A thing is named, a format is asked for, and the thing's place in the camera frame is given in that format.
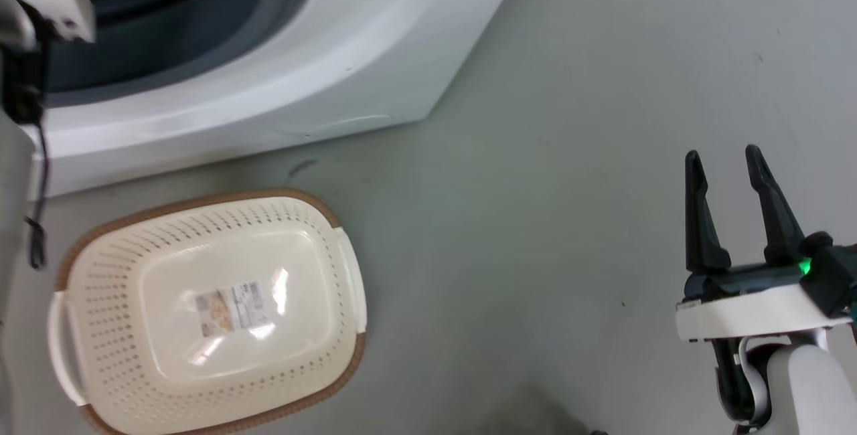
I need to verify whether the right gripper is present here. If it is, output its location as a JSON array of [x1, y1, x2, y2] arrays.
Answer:
[[675, 145, 857, 344]]

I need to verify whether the white front-load washing machine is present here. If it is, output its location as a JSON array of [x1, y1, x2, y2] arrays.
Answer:
[[27, 0, 533, 200]]

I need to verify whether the printed basket label sticker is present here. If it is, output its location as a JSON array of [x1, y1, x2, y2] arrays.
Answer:
[[195, 281, 274, 338]]

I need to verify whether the cream perforated laundry basket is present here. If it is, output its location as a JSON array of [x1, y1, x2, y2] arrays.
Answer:
[[47, 188, 368, 435]]

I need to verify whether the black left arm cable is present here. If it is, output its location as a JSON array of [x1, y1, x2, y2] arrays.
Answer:
[[25, 20, 52, 270]]

